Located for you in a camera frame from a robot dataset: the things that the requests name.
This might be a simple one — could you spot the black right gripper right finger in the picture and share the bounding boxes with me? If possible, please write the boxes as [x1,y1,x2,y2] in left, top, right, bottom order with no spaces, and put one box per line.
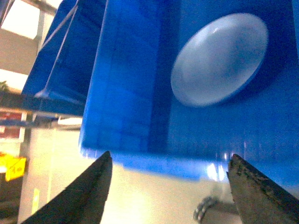
[227,154,299,224]

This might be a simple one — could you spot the light blue round tray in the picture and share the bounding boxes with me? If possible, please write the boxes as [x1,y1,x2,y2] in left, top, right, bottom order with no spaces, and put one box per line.
[171,13,269,107]

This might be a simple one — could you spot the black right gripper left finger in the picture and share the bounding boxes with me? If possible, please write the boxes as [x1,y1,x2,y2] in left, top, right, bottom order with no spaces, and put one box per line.
[23,151,113,224]

